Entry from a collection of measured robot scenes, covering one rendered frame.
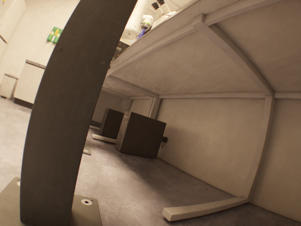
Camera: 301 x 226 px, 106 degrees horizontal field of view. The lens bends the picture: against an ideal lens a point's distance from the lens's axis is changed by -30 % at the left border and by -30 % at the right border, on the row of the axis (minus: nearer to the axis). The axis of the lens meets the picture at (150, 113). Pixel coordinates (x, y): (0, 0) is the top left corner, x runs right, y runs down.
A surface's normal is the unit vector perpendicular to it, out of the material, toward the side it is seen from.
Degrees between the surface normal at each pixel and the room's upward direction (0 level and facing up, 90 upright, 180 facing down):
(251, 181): 90
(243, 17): 180
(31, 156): 90
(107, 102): 90
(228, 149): 90
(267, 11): 180
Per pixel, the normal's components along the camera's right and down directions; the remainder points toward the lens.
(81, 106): 0.37, 0.03
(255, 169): -0.83, -0.29
